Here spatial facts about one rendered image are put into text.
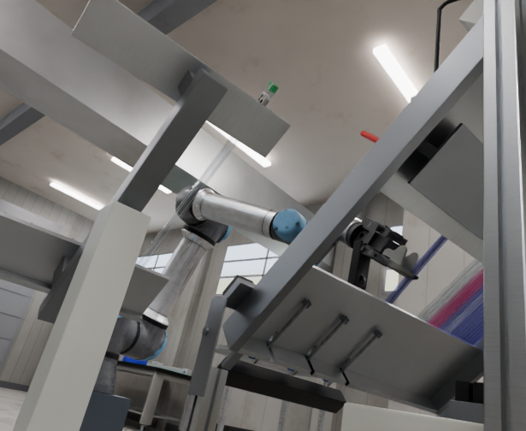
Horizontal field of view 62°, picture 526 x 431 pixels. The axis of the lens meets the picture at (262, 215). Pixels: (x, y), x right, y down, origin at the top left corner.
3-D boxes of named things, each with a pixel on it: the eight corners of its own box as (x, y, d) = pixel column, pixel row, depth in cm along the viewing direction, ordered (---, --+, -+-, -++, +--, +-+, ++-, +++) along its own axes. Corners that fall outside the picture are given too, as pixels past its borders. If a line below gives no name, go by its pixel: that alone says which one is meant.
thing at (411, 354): (238, 338, 82) (233, 325, 85) (432, 402, 117) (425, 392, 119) (301, 264, 77) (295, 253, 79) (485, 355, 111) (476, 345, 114)
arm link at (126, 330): (66, 342, 117) (85, 293, 123) (102, 352, 128) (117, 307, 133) (97, 348, 112) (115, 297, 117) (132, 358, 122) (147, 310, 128)
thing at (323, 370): (237, 352, 80) (228, 324, 86) (434, 414, 115) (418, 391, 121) (241, 348, 80) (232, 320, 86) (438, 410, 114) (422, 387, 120)
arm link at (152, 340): (97, 342, 129) (192, 186, 141) (132, 352, 140) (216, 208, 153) (121, 361, 122) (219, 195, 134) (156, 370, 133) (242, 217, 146)
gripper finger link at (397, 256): (416, 250, 92) (388, 236, 100) (401, 275, 92) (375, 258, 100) (425, 256, 93) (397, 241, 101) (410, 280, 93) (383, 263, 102)
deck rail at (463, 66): (228, 350, 79) (221, 325, 84) (237, 352, 80) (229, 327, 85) (532, -1, 59) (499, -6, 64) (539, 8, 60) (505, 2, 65)
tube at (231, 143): (279, 88, 70) (277, 85, 71) (273, 83, 69) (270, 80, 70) (117, 303, 85) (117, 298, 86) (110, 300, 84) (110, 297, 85)
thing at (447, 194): (377, 191, 70) (362, 177, 74) (547, 312, 104) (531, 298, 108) (537, 8, 61) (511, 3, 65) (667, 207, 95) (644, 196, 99)
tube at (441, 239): (336, 362, 100) (333, 357, 101) (340, 363, 100) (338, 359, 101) (491, 183, 88) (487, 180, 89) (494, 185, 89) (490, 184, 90)
